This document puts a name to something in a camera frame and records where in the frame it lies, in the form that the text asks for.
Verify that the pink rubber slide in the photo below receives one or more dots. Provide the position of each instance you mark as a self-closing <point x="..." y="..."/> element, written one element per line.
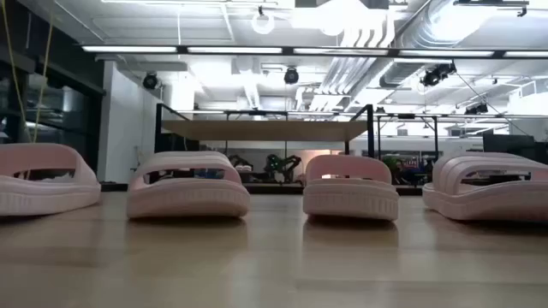
<point x="492" y="205"/>
<point x="188" y="201"/>
<point x="351" y="201"/>
<point x="43" y="197"/>

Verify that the black background robot arm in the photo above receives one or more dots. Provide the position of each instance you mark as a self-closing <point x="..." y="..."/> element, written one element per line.
<point x="280" y="164"/>

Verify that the black ceiling spotlight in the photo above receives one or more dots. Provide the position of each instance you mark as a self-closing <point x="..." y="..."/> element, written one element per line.
<point x="150" y="81"/>
<point x="436" y="75"/>
<point x="477" y="109"/>
<point x="291" y="76"/>

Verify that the long ceiling light bar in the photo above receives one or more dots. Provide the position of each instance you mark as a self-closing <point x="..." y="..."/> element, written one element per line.
<point x="235" y="50"/>

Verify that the black monitor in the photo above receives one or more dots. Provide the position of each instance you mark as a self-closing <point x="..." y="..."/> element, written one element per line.
<point x="509" y="147"/>

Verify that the wooden shelf with black frame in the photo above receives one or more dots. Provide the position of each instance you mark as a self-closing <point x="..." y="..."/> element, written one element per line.
<point x="265" y="130"/>

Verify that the black metal table frame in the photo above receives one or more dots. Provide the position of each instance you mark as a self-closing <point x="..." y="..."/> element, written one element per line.
<point x="274" y="188"/>

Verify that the black background rig frame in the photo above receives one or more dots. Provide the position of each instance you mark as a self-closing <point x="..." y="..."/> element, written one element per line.
<point x="436" y="137"/>

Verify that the silver ceiling air duct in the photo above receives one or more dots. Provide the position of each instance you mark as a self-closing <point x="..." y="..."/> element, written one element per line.
<point x="428" y="34"/>

